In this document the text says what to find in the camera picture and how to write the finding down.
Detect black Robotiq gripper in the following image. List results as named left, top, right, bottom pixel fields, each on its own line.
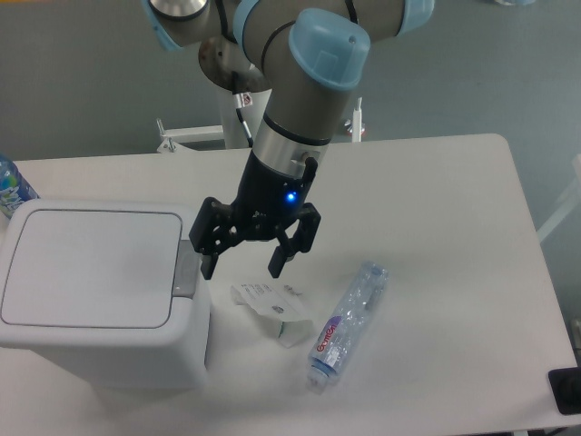
left=189, top=153, right=321, bottom=280

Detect white push-button trash can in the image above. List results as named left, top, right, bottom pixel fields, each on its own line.
left=1, top=199, right=212, bottom=390

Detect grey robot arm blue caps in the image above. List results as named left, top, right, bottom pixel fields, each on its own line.
left=142, top=1, right=435, bottom=279

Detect crumpled white paper carton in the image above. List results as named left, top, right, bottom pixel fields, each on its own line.
left=230, top=281, right=314, bottom=348

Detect crushed clear plastic bottle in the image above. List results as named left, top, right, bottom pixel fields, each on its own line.
left=307, top=262, right=389, bottom=393

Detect blue labelled drink bottle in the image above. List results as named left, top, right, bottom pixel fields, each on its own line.
left=1, top=154, right=40, bottom=219

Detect black device at table edge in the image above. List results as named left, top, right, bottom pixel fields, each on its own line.
left=548, top=367, right=580, bottom=415

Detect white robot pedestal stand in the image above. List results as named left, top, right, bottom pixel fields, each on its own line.
left=155, top=35, right=368, bottom=154

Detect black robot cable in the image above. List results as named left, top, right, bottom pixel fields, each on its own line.
left=230, top=70, right=260, bottom=150

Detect white frame at right edge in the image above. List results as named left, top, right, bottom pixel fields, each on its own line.
left=537, top=154, right=580, bottom=243

